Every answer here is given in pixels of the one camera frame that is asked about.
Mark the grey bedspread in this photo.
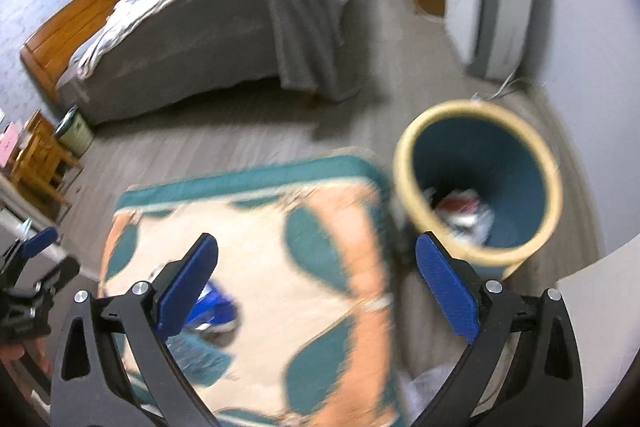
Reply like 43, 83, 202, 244
55, 0, 361, 125

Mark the blue plastic package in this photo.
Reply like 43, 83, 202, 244
185, 282, 240, 335

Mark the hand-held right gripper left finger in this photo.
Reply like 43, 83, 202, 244
50, 233, 220, 427

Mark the white tissue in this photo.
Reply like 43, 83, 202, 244
445, 209, 497, 244

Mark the wooden nightstand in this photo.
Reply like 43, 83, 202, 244
10, 109, 83, 223

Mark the wooden bed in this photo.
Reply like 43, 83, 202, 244
20, 0, 361, 125

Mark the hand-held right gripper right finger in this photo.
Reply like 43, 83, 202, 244
415, 231, 583, 427

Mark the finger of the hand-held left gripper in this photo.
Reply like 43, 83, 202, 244
0, 227, 59, 280
27, 256, 81, 305

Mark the person's left hand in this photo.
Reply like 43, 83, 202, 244
0, 341, 52, 379

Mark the white cable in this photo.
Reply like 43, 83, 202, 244
472, 72, 532, 102

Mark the green orange patterned mat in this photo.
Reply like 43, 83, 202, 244
97, 154, 401, 427

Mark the blue bin with yellow rim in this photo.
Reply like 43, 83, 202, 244
392, 99, 563, 280

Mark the pink box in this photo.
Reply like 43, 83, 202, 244
0, 122, 23, 168

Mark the red white wrapper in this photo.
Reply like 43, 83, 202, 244
434, 189, 482, 217

